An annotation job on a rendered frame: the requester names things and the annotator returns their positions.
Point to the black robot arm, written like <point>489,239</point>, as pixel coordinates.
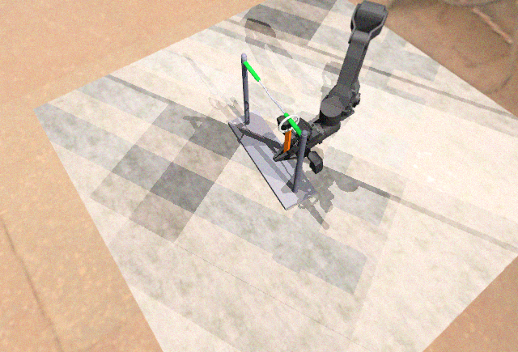
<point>366,24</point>

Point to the orange handle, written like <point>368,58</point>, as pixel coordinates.
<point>287,132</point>

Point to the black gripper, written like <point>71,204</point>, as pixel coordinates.
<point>316,162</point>

